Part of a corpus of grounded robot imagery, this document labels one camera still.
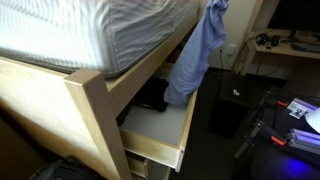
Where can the white curved object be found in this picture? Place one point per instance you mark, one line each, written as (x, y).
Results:
(314, 120)

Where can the black backpack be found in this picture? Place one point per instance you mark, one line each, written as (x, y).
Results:
(63, 170)

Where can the wooden drawer with black cloth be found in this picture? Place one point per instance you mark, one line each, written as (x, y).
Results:
(153, 146)

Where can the black monitor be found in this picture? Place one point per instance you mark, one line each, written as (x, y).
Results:
(293, 15)

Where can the black cloth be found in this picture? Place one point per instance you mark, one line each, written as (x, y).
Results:
(151, 95)

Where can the dark keyboard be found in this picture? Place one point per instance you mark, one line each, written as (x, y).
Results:
(305, 47)

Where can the wooden bed frame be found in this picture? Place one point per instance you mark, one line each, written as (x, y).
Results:
(66, 106)

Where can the black orange clamp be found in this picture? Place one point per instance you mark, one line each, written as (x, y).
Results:
(260, 135)

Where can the grey blue cloth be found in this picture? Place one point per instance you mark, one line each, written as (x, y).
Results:
(193, 63)

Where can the black work table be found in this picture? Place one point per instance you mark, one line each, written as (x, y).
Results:
(293, 166)

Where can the mattress with striped sheet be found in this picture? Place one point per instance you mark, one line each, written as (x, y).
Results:
(83, 30)

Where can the black red clamp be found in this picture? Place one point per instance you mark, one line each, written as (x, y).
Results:
(266, 105)

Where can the aluminium extrusion bars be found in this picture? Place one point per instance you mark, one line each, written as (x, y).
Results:
(305, 141)

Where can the black box speaker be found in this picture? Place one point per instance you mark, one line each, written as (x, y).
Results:
(233, 100)

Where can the white wall outlet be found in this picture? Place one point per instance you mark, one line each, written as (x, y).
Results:
(230, 50)

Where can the wooden desk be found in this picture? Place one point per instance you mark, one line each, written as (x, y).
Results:
(283, 50)

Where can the aluminium bracket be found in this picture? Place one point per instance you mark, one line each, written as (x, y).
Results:
(301, 108)

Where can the black headphones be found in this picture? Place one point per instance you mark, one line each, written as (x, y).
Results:
(266, 39)

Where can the low wooden drawer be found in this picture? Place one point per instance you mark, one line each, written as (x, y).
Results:
(136, 166)

